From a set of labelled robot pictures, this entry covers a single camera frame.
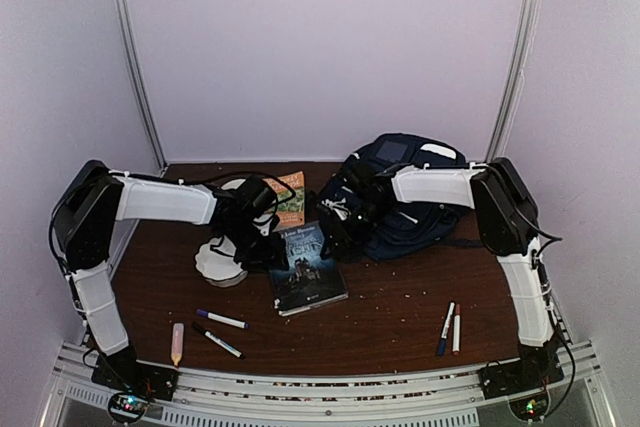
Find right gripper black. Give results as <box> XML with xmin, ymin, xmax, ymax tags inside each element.
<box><xmin>319</xmin><ymin>199</ymin><xmax>394</xmax><ymax>260</ymax></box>

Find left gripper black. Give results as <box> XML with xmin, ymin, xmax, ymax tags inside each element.
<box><xmin>221</xmin><ymin>219</ymin><xmax>291</xmax><ymax>273</ymax></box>

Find blue Wuthering Heights book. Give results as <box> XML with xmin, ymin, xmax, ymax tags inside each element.
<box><xmin>269</xmin><ymin>221</ymin><xmax>349</xmax><ymax>317</ymax></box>

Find navy blue student backpack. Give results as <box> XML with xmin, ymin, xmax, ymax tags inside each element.
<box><xmin>315</xmin><ymin>133</ymin><xmax>483</xmax><ymax>262</ymax></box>

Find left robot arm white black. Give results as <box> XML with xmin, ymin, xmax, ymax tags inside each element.
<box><xmin>47</xmin><ymin>160</ymin><xmax>288</xmax><ymax>391</ymax></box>

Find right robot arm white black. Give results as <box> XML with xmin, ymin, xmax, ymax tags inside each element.
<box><xmin>316</xmin><ymin>157</ymin><xmax>564</xmax><ymax>389</ymax></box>

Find white scalloped ceramic bowl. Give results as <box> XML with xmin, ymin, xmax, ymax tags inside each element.
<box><xmin>194</xmin><ymin>236</ymin><xmax>248</xmax><ymax>288</ymax></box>

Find orange paperback book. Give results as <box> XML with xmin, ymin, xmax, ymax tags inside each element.
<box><xmin>265</xmin><ymin>171</ymin><xmax>305</xmax><ymax>230</ymax></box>

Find purple capped white marker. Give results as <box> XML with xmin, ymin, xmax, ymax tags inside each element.
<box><xmin>196</xmin><ymin>309</ymin><xmax>249</xmax><ymax>330</ymax></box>

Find black capped white marker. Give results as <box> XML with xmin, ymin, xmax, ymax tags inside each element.
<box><xmin>191</xmin><ymin>322</ymin><xmax>245</xmax><ymax>359</ymax></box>

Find pink glue tube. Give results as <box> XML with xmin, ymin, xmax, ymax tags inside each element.
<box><xmin>170</xmin><ymin>323</ymin><xmax>184</xmax><ymax>367</ymax></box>

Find brown capped white marker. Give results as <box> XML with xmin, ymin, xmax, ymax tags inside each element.
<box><xmin>452</xmin><ymin>304</ymin><xmax>461</xmax><ymax>356</ymax></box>

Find blue capped white marker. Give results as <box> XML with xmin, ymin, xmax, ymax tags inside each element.
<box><xmin>436</xmin><ymin>301</ymin><xmax>456</xmax><ymax>356</ymax></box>

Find left circuit board with leds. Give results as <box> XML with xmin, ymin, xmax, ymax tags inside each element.
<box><xmin>107</xmin><ymin>392</ymin><xmax>150</xmax><ymax>424</ymax></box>

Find circuit board with leds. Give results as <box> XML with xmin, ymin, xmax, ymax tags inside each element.
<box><xmin>107</xmin><ymin>392</ymin><xmax>150</xmax><ymax>424</ymax></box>
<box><xmin>509</xmin><ymin>391</ymin><xmax>551</xmax><ymax>422</ymax></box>

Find right circuit board with leds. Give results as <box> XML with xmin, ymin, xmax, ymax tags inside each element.
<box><xmin>509</xmin><ymin>391</ymin><xmax>551</xmax><ymax>422</ymax></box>

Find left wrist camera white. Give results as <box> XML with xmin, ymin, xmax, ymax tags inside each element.
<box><xmin>253</xmin><ymin>213</ymin><xmax>280</xmax><ymax>236</ymax></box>

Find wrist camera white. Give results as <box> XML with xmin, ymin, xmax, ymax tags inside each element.
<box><xmin>321</xmin><ymin>197</ymin><xmax>351</xmax><ymax>221</ymax></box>
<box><xmin>253</xmin><ymin>213</ymin><xmax>280</xmax><ymax>236</ymax></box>

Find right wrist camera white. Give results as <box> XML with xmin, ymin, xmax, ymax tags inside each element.
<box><xmin>321</xmin><ymin>197</ymin><xmax>351</xmax><ymax>221</ymax></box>

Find front aluminium rail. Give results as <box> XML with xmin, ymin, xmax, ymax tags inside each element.
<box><xmin>42</xmin><ymin>339</ymin><xmax>619</xmax><ymax>427</ymax></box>

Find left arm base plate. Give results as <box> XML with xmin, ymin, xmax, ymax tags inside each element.
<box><xmin>91</xmin><ymin>350</ymin><xmax>178</xmax><ymax>401</ymax></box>

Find right aluminium frame post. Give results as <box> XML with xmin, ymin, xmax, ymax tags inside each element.
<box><xmin>485</xmin><ymin>0</ymin><xmax>541</xmax><ymax>162</ymax></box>

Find aluminium frame post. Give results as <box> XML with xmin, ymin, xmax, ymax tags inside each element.
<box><xmin>485</xmin><ymin>0</ymin><xmax>541</xmax><ymax>162</ymax></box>
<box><xmin>114</xmin><ymin>0</ymin><xmax>168</xmax><ymax>171</ymax></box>

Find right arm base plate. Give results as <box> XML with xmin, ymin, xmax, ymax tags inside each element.
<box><xmin>478</xmin><ymin>359</ymin><xmax>564</xmax><ymax>399</ymax></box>

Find left aluminium frame post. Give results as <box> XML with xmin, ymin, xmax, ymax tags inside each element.
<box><xmin>114</xmin><ymin>0</ymin><xmax>168</xmax><ymax>171</ymax></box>

